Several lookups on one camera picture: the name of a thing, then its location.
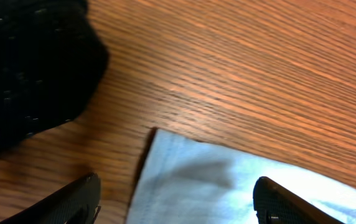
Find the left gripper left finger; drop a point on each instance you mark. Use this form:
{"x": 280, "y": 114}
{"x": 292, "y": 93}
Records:
{"x": 76, "y": 203}

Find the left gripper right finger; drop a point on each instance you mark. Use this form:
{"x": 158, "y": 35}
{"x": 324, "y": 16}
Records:
{"x": 275, "y": 204}

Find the black garment under pile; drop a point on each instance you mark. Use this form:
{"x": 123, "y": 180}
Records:
{"x": 51, "y": 62}

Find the light blue printed t-shirt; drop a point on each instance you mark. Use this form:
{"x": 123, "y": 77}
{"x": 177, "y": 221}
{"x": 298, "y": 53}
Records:
{"x": 187, "y": 181}

